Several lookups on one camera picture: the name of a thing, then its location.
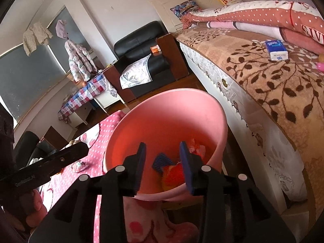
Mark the white quilted mattress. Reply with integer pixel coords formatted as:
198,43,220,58
178,42,308,203

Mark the red ribbed wrapper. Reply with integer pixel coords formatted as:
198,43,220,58
162,163,186,186

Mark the white knitted cardigan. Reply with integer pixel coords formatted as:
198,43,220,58
23,21,53,56

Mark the silver grey cloth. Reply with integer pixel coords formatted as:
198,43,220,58
119,54,153,90

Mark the bed with brown leaf blanket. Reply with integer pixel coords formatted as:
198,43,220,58
176,27,324,208

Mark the large bay window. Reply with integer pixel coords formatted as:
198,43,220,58
0,5,92,127

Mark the dark wooden side table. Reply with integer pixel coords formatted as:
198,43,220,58
156,33,190,81
40,126,78,150
103,62,138,104

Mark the white desk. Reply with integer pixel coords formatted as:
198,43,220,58
67,91,124,127

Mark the black leather armchair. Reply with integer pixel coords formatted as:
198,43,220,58
114,21,170,99

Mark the blue tissue pack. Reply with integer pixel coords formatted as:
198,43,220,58
265,40,289,61

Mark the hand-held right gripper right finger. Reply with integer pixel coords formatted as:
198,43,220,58
179,141,296,243

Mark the clear plastic wrapper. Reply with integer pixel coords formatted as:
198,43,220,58
71,161,88,173

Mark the pink plastic bucket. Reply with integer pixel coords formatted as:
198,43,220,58
102,88,228,202

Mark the blue ribbed wrapper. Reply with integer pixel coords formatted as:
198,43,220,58
151,152,175,174

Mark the colourful cartoon pillow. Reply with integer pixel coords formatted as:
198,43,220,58
170,0,203,19

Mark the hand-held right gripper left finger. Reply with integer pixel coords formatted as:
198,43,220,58
28,142,147,243

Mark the pink and white quilt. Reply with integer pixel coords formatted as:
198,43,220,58
206,21,286,39

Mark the red polka dot quilt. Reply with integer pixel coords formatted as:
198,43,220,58
181,0,324,53

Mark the orange snack wrapper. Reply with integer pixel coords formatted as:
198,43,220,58
189,138,207,161

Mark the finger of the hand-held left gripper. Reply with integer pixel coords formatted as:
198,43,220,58
40,142,90,177

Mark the black leather sofa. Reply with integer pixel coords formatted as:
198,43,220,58
14,131,57,167

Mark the pale pink hanging garment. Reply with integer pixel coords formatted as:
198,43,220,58
55,19,68,39

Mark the pastel puffer jacket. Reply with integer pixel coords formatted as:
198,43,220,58
64,39,98,83

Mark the checkered cloth side table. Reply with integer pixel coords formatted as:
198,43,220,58
58,73,108,120

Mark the grey patterned cloth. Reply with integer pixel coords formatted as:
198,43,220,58
105,75,119,99

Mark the person's left hand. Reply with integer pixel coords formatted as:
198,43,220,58
21,189,48,233

